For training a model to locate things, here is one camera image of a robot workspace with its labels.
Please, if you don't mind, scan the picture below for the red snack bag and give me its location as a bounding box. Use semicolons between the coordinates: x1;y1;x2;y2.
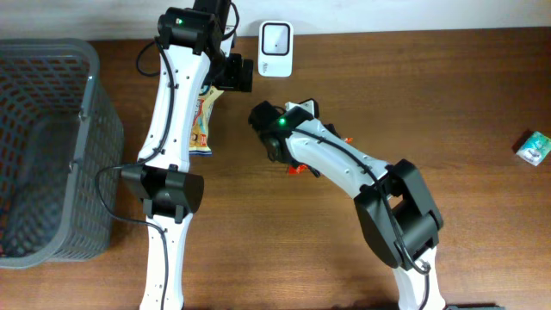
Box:
287;137;353;175

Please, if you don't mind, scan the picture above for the yellow chip bag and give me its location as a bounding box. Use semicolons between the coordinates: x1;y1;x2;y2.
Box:
189;86;224;156

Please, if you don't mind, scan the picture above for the teal tissue pack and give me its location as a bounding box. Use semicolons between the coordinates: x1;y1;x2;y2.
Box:
516;131;550;166

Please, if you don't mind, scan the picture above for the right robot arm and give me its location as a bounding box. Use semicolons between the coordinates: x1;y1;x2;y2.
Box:
248;99;446;309

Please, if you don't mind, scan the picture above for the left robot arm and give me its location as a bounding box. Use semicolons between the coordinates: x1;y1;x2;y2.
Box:
121;0;253;310

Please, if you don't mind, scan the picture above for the white barcode scanner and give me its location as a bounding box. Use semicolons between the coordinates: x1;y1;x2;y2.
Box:
257;21;294;78

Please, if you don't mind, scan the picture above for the grey plastic basket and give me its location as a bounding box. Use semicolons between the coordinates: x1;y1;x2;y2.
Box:
1;39;124;270

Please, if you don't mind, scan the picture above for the left black cable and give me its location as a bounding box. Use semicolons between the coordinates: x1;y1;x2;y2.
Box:
93;0;240;310

